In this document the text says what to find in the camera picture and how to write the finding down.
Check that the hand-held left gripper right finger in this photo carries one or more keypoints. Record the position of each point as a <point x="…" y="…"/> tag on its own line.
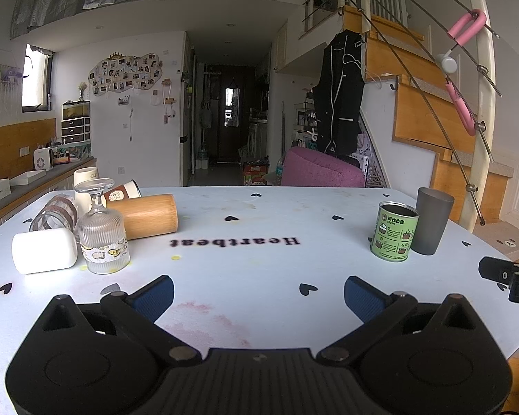
<point x="363" y="298"/>

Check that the green tin can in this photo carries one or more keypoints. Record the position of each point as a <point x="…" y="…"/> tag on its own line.
<point x="393" y="235"/>

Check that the cloud-shaped photo board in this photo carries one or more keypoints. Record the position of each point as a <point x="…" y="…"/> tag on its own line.
<point x="125" y="73"/>

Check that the washing machine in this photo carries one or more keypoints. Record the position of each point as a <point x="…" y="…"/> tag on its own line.
<point x="257" y="140"/>

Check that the ribbed clear glass cup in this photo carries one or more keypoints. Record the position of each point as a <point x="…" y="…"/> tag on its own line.
<point x="101" y="237"/>

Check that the black jacket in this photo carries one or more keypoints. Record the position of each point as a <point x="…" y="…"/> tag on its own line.
<point x="339" y="95"/>

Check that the heart-print tablecloth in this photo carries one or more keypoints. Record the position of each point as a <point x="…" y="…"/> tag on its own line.
<point x="259" y="276"/>

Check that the grey plastic cup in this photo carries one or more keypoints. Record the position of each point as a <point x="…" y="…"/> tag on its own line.
<point x="434" y="224"/>

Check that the window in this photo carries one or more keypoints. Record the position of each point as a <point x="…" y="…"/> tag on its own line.
<point x="36" y="78"/>

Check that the fish tank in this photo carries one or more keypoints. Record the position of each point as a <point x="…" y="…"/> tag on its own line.
<point x="75" y="110"/>

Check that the red cardboard box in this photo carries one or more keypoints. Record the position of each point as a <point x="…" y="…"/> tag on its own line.
<point x="255" y="173"/>

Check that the small white appliance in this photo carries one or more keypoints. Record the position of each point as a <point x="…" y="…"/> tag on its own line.
<point x="42" y="158"/>

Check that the pink neck fan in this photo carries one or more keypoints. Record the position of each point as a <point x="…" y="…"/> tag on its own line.
<point x="460" y="95"/>

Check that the clear water bottle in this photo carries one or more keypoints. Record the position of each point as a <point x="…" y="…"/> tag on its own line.
<point x="281" y="167"/>

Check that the hanging tote bag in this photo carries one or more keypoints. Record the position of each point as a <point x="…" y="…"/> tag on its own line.
<point x="205" y="116"/>

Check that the pink cushioned chair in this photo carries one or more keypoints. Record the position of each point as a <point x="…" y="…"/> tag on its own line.
<point x="320" y="170"/>

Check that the white mug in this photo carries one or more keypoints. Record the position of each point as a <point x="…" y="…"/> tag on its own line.
<point x="83" y="177"/>

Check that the white tray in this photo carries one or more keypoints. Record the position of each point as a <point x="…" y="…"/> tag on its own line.
<point x="27" y="177"/>

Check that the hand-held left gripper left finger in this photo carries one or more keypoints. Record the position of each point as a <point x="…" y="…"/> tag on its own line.
<point x="155" y="297"/>

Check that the small drawer organizer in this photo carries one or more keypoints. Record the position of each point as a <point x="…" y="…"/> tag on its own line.
<point x="75" y="130"/>

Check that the kitchen counter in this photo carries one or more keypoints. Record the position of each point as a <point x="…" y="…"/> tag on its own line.
<point x="30" y="190"/>

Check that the wooden staircase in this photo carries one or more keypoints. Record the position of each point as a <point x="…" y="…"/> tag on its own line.
<point x="419" y="108"/>

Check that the checkered glass cup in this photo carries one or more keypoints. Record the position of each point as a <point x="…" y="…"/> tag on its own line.
<point x="54" y="216"/>

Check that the white railing post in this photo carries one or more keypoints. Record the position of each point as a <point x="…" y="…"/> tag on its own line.
<point x="484" y="95"/>

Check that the door mirror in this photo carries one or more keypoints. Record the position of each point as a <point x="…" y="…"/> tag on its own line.
<point x="231" y="106"/>

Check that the brown and white paper cup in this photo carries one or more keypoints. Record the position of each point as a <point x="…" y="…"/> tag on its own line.
<point x="120" y="193"/>

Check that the bamboo cup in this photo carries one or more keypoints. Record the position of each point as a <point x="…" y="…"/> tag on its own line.
<point x="149" y="216"/>

